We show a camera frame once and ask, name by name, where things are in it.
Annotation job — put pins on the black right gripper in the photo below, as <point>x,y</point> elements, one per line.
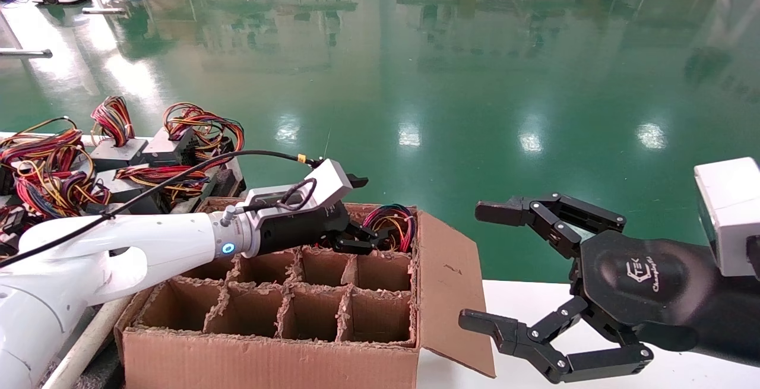
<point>641,282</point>

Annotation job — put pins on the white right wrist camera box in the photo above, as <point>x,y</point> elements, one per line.
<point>730,217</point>

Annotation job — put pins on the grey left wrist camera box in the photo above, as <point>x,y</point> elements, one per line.
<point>297,190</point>

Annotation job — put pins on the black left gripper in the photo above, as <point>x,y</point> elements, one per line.
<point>297,231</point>

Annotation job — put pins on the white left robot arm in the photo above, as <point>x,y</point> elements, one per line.
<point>119,246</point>

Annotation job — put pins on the cardboard box with dividers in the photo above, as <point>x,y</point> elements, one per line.
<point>267,359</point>

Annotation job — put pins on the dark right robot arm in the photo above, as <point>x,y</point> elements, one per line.
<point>742,318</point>

